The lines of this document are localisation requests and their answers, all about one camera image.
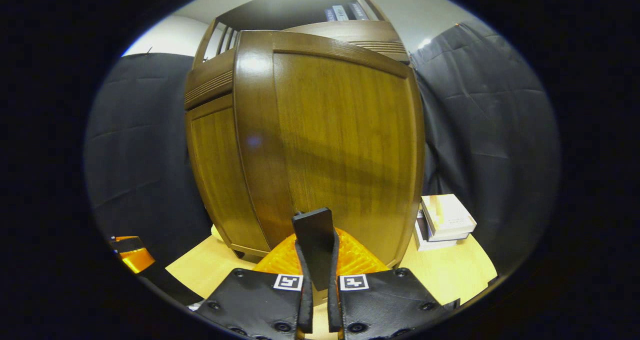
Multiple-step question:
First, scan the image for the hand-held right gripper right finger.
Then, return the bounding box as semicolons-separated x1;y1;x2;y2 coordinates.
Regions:
327;227;461;340

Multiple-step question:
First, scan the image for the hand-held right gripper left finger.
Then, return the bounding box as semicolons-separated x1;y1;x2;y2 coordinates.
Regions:
192;227;315;340

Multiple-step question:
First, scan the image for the wooden cabinet door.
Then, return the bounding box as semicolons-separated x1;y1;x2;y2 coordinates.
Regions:
233;30;426;290
186;94;271;256

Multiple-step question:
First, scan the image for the brown wooden shoe cabinet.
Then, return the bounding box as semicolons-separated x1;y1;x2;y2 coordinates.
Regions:
184;0;426;268

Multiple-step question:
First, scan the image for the white book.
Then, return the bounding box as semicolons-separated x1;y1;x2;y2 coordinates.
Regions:
414;210;471;251
421;194;477;241

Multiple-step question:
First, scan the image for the black backdrop cloth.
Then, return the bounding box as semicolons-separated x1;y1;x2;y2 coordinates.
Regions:
84;22;561;280

